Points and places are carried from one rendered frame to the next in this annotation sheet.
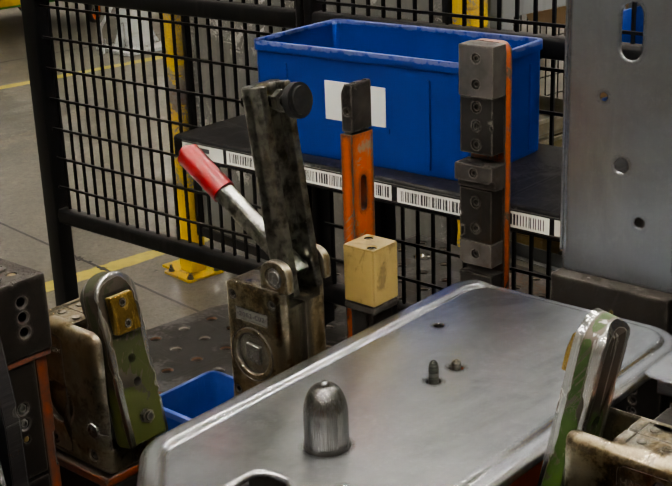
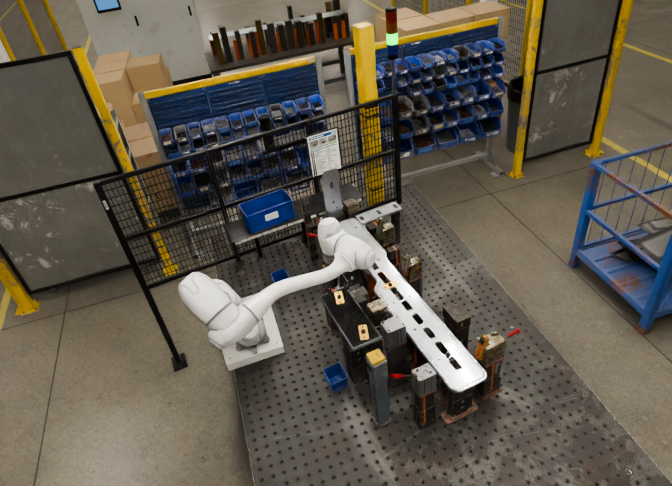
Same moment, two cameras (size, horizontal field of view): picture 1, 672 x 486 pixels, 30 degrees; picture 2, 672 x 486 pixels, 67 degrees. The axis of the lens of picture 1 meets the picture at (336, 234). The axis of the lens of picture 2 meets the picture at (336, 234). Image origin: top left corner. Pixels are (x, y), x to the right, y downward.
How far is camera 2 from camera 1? 2.52 m
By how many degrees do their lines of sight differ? 55
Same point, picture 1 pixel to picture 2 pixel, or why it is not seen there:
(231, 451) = not seen: hidden behind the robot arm
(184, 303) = (51, 315)
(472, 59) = (304, 199)
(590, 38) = (326, 188)
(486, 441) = (368, 239)
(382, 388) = not seen: hidden behind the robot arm
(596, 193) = (330, 207)
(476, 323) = not seen: hidden behind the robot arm
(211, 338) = (232, 277)
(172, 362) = (238, 284)
